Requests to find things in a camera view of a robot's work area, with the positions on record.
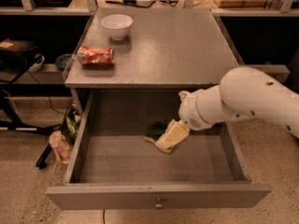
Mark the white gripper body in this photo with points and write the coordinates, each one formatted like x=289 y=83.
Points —
x=189 y=110

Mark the black bag on shelf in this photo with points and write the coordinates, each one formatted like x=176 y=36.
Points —
x=17 y=53

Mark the green and yellow sponge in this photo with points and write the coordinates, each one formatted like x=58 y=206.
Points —
x=154 y=132

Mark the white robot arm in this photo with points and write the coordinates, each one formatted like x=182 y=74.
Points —
x=243 y=93

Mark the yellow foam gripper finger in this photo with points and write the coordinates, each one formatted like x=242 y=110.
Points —
x=183 y=95
x=175 y=132

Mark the white bowl on shelf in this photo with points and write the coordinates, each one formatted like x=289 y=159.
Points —
x=38 y=64

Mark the clear plastic bottle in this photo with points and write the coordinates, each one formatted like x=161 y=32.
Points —
x=62 y=149

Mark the grey open top drawer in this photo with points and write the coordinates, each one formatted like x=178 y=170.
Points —
x=113 y=167

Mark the dark small bowl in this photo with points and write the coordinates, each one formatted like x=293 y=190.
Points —
x=63 y=61

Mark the crushed orange soda can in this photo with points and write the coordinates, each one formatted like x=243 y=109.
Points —
x=88 y=55

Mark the green plastic item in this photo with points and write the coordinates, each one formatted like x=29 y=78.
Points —
x=71 y=126

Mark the white ceramic bowl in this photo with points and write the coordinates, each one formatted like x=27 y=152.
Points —
x=117 y=26

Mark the black stand legs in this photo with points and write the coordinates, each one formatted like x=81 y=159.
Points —
x=15 y=123

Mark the grey cabinet counter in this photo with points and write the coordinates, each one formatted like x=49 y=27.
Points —
x=174 y=48

